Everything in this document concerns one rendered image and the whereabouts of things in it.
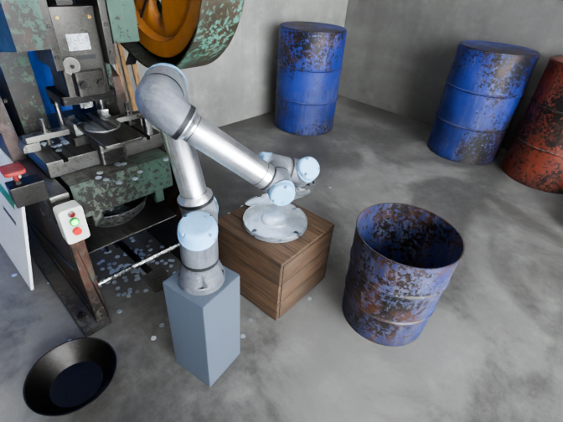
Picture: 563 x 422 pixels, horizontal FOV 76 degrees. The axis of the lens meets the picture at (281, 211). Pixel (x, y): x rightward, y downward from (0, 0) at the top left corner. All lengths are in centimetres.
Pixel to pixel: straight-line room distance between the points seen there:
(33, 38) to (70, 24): 14
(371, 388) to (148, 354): 89
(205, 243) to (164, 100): 41
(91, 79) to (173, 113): 64
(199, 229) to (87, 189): 54
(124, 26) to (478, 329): 192
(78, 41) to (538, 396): 214
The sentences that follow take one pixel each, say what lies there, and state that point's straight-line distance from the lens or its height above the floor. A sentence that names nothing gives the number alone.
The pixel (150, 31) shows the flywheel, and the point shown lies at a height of 105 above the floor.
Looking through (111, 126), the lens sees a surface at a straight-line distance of 152.
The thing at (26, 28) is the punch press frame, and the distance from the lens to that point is 142.
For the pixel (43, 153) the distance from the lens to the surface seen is 158.
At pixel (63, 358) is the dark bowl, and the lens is 172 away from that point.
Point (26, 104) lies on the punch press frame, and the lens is 177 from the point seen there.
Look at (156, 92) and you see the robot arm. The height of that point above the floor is 107.
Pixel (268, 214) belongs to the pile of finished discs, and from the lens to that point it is 166.
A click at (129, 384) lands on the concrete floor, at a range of 160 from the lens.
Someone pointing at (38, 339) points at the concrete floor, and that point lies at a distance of 186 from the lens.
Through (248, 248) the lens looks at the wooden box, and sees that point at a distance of 155.
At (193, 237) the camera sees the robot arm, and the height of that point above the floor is 67.
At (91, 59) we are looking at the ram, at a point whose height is 101.
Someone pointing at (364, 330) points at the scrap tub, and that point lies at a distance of 168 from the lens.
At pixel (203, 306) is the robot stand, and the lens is 117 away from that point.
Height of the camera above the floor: 134
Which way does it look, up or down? 35 degrees down
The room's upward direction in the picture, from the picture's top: 4 degrees clockwise
